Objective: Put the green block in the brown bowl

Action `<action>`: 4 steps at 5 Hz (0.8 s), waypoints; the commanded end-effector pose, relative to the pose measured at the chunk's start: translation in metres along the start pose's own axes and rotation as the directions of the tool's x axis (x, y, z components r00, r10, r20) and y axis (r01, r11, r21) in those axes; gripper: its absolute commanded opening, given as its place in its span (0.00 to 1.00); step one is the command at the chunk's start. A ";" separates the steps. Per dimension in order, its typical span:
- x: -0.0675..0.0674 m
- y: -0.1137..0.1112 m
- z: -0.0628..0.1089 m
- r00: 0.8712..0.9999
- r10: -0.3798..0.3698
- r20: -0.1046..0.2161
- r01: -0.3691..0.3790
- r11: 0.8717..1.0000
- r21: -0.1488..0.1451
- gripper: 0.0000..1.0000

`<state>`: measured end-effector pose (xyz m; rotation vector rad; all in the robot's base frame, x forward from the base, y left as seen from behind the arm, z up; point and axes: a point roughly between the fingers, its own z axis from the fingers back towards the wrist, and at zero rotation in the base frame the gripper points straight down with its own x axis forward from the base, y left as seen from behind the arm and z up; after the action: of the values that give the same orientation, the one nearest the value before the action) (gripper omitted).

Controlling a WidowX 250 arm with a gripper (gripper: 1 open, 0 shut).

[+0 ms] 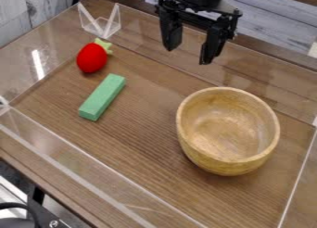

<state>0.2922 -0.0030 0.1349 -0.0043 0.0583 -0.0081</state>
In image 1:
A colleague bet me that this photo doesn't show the black cable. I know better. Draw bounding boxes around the black cable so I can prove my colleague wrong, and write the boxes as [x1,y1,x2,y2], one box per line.
[0,201,41,228]

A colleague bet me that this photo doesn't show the red toy strawberry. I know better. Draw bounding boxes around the red toy strawberry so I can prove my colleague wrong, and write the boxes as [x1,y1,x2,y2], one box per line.
[75,38,112,73]

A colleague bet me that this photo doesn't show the green rectangular block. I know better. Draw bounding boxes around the green rectangular block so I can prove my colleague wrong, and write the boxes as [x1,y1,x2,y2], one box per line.
[77,73,125,121]

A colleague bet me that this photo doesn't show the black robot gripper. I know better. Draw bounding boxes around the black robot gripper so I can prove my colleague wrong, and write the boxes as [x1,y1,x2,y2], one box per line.
[156,0,242,65]

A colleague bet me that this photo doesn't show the clear acrylic corner bracket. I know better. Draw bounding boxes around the clear acrylic corner bracket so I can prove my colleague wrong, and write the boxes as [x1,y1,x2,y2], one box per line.
[76,3,121,39]

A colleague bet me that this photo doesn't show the clear acrylic tray wall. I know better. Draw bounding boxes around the clear acrylic tray wall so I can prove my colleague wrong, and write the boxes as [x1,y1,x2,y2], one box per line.
[0,98,207,228]

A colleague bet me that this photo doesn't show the light wooden bowl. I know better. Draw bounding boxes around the light wooden bowl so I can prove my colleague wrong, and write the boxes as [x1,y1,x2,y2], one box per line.
[175,87,281,176]

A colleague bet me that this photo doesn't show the black metal table frame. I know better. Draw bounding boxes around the black metal table frame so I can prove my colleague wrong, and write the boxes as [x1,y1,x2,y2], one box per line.
[26,186,71,228]

